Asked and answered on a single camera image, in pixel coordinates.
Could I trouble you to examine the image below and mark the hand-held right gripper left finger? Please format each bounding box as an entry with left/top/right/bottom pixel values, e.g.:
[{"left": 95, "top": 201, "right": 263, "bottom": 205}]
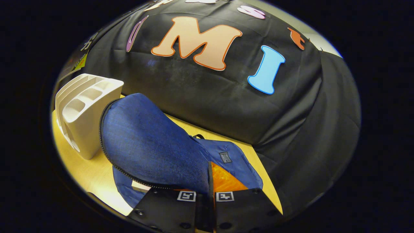
[{"left": 127, "top": 188, "right": 211, "bottom": 233}]

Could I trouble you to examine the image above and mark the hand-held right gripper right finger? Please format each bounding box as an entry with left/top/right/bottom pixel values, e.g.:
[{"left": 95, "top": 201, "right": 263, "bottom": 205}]
[{"left": 207, "top": 161, "right": 283, "bottom": 233}]

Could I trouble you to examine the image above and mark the blue schoolbag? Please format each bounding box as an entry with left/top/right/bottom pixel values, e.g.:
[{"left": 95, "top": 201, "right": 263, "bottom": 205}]
[{"left": 99, "top": 93, "right": 264, "bottom": 209}]

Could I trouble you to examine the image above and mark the white plastic bookshelf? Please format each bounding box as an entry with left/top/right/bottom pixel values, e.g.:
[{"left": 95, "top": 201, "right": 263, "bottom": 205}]
[{"left": 54, "top": 73, "right": 125, "bottom": 160}]

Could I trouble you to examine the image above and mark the black backdrop cloth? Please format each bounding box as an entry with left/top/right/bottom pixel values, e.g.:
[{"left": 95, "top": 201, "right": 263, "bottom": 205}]
[{"left": 82, "top": 0, "right": 361, "bottom": 217}]

